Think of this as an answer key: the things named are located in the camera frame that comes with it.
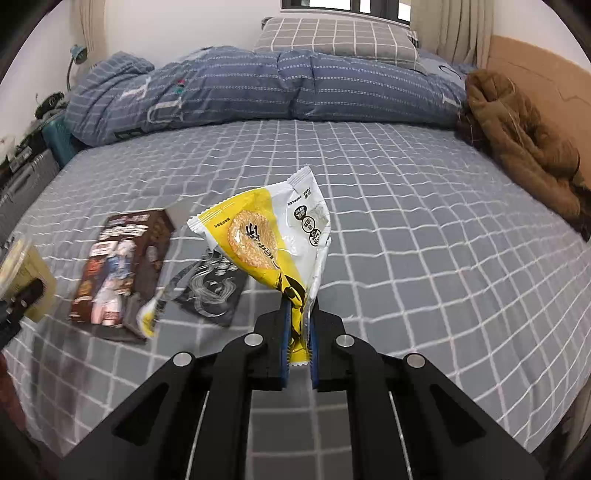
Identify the yellow plastic food cup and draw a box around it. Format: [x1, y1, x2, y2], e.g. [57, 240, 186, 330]
[1, 236, 57, 323]

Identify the yellow white snack wrapper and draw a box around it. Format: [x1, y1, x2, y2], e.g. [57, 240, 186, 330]
[187, 166, 332, 365]

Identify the black snack wrapper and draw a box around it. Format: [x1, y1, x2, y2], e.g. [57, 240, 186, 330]
[135, 249, 247, 338]

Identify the dark cookie box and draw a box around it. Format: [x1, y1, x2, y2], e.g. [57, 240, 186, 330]
[69, 210, 174, 344]

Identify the grey suitcase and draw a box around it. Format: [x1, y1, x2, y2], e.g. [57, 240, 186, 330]
[0, 149, 60, 244]

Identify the grey checked bed sheet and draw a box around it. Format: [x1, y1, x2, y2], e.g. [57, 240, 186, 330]
[6, 121, 590, 453]

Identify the blue striped duvet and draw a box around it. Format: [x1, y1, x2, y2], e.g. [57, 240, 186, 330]
[65, 47, 467, 147]

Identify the blue desk lamp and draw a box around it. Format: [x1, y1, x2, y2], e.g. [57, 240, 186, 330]
[66, 44, 88, 91]

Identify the brown fleece jacket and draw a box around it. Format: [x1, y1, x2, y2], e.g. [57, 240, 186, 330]
[457, 69, 590, 241]

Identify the grey checked pillow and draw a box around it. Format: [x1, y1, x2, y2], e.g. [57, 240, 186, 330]
[254, 17, 424, 72]

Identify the dark framed window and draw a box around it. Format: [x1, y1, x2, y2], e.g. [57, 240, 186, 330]
[280, 0, 412, 25]

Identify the beige curtain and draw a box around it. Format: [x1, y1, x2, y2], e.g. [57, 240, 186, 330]
[411, 0, 494, 68]

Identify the wooden headboard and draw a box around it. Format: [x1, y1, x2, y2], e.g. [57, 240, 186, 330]
[488, 35, 591, 181]

